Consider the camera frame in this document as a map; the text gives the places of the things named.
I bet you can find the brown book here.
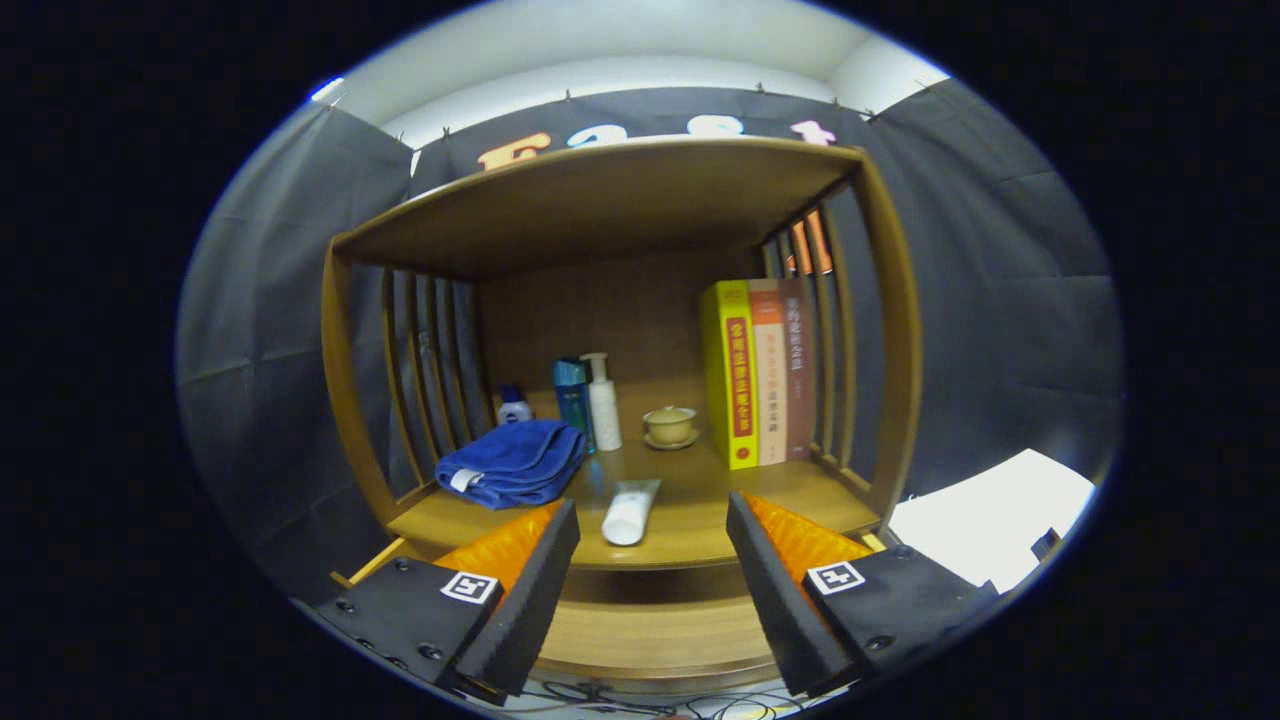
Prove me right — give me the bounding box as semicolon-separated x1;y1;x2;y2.
780;279;816;462

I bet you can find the black cable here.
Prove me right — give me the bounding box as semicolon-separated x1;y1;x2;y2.
520;680;831;720

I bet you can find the teal bottle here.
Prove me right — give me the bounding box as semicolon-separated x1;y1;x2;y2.
553;358;596;456

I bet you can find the white drawer unit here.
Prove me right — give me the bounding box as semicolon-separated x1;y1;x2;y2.
888;448;1098;596

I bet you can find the yellow-green lidded tea cup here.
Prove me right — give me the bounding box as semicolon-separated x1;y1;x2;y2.
642;405;701;451

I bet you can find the wooden drawer with black knob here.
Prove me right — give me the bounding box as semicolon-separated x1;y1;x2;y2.
330;530;891;696

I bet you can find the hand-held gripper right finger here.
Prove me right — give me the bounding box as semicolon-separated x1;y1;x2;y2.
725;490;999;699

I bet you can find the white pump bottle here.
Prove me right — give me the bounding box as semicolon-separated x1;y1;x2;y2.
581;351;623;452

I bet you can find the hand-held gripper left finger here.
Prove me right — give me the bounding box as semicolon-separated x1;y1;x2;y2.
315;498;581;701

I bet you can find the black backdrop cloth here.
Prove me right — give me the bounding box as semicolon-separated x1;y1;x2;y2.
175;85;1126;601

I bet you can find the wooden countertop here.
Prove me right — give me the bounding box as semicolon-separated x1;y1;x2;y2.
388;375;881;571

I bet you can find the white tube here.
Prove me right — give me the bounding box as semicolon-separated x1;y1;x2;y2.
601;478;663;547

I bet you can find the wooden cabinet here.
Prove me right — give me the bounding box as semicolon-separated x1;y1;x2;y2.
320;135;923;696

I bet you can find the yellow book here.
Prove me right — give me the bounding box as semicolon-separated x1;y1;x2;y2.
700;280;761;471

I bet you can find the orange and cream book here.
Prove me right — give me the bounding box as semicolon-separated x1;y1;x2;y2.
748;279;791;467

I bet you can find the blue folded towel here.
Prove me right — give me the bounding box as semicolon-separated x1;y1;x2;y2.
435;419;588;511

